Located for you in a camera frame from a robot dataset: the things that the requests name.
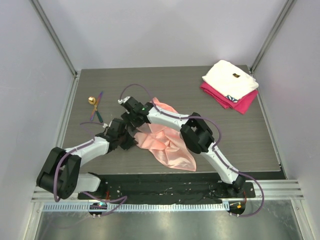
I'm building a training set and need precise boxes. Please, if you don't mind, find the pink satin napkin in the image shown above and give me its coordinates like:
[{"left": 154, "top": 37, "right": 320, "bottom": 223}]
[{"left": 133, "top": 97, "right": 197, "bottom": 172}]

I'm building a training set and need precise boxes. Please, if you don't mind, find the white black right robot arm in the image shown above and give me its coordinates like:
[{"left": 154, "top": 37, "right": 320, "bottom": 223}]
[{"left": 118, "top": 96, "right": 246, "bottom": 198}]

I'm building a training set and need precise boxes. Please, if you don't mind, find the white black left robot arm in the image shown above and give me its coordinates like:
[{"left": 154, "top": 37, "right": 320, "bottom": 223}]
[{"left": 36, "top": 118, "right": 137, "bottom": 201}]

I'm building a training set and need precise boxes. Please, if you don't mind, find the iridescent purple utensil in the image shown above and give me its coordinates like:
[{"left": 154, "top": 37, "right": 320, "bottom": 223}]
[{"left": 90, "top": 91, "right": 103, "bottom": 121}]

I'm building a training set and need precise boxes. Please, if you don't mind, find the gold spoon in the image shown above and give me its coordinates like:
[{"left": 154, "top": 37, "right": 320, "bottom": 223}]
[{"left": 88, "top": 96, "right": 97, "bottom": 112}]

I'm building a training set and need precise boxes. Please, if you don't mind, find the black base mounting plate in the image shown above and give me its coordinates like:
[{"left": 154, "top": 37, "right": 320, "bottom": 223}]
[{"left": 91, "top": 173, "right": 256, "bottom": 205}]

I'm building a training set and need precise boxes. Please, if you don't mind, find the white folded cloth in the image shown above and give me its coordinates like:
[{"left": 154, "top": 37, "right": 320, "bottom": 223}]
[{"left": 202, "top": 60, "right": 259, "bottom": 103}]

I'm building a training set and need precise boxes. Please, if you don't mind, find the magenta folded cloth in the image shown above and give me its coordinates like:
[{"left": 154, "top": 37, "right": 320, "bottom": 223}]
[{"left": 200, "top": 82, "right": 259, "bottom": 115}]

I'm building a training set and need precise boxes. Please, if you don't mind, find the dark green handled utensil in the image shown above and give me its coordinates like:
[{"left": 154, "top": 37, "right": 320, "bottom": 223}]
[{"left": 95, "top": 110, "right": 104, "bottom": 123}]

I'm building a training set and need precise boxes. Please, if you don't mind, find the white slotted cable duct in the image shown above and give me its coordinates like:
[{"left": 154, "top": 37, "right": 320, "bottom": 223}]
[{"left": 42, "top": 202, "right": 230, "bottom": 212}]

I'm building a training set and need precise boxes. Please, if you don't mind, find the grey left corner post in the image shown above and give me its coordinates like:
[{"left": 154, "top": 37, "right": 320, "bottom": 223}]
[{"left": 29, "top": 0, "right": 78, "bottom": 78}]

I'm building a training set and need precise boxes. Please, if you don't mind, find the aluminium front rail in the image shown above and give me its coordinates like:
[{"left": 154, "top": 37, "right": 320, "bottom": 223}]
[{"left": 31, "top": 179, "right": 305, "bottom": 202}]

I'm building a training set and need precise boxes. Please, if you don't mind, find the grey aluminium corner post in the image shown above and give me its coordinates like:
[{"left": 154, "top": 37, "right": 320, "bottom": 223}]
[{"left": 249, "top": 0, "right": 297, "bottom": 74}]

